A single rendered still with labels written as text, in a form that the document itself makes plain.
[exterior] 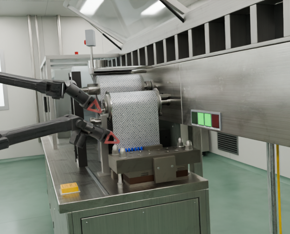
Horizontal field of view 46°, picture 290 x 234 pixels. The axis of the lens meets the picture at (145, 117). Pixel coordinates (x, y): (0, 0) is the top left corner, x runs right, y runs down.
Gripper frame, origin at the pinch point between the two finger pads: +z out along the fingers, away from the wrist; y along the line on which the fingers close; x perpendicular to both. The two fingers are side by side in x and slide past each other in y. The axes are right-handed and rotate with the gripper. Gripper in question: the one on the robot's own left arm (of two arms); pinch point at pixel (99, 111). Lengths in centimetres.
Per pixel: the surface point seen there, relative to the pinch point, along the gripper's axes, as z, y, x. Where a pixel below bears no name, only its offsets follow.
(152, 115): 20.5, 9.1, 13.9
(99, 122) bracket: 3.8, -0.6, -4.5
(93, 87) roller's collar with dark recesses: -4.4, -21.8, 9.3
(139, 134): 20.7, 9.3, 2.3
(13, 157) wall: 78, -542, -144
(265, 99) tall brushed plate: 16, 80, 29
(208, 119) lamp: 25, 46, 22
